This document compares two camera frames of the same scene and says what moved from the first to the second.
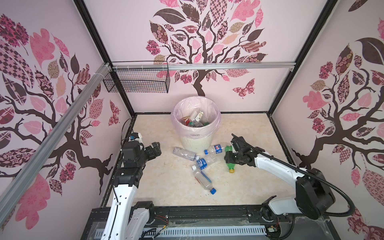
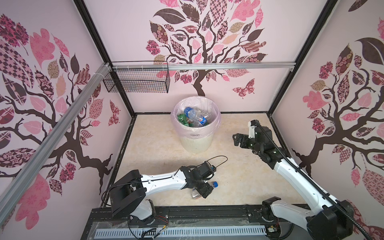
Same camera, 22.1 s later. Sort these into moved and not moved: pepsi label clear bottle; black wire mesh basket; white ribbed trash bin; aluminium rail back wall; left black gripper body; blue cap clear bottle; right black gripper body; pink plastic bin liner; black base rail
Moved: pepsi label clear bottle; blue cap clear bottle; right black gripper body; left black gripper body
Not moved: aluminium rail back wall; white ribbed trash bin; black wire mesh basket; black base rail; pink plastic bin liner
